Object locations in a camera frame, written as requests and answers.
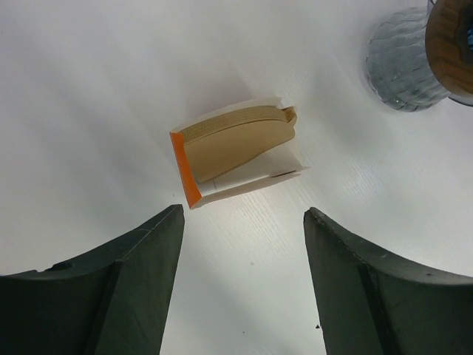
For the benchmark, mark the orange coffee filter box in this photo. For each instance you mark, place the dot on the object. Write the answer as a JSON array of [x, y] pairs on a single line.
[[278, 164]]

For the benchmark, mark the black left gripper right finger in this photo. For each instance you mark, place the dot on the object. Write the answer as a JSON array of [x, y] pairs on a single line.
[[373, 301]]

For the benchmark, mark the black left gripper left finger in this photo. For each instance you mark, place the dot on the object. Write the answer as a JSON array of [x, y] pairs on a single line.
[[113, 299]]

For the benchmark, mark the grey glass coffee server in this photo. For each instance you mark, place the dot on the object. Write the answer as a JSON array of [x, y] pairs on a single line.
[[420, 55]]

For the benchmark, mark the blue plastic coffee dripper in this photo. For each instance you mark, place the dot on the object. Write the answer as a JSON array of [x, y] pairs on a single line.
[[470, 39]]

